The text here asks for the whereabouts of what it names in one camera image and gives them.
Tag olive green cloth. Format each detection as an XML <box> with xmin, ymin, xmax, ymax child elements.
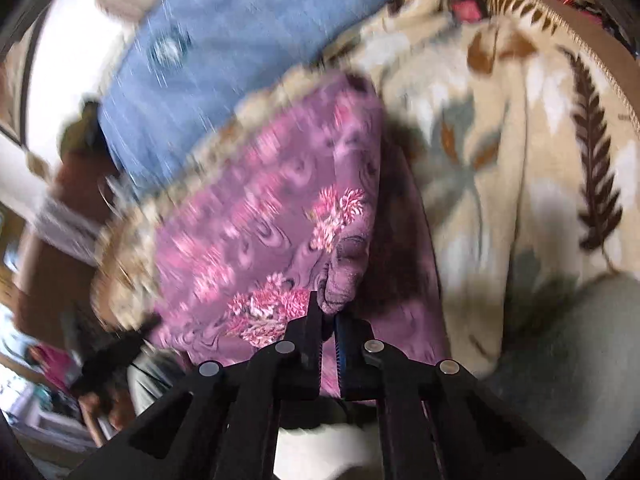
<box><xmin>58</xmin><ymin>100</ymin><xmax>108</xmax><ymax>160</ymax></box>

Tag purple floral garment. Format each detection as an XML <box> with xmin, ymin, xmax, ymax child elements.
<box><xmin>144</xmin><ymin>71</ymin><xmax>452</xmax><ymax>401</ymax></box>

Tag person's left hand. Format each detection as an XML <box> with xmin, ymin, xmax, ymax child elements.
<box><xmin>78</xmin><ymin>389</ymin><xmax>136</xmax><ymax>448</ymax></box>

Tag grey trouser leg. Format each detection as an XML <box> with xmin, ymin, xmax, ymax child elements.
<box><xmin>485</xmin><ymin>274</ymin><xmax>639</xmax><ymax>479</ymax></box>

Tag beige floral leaf blanket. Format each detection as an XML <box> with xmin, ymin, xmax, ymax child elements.
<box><xmin>92</xmin><ymin>0</ymin><xmax>639</xmax><ymax>377</ymax></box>

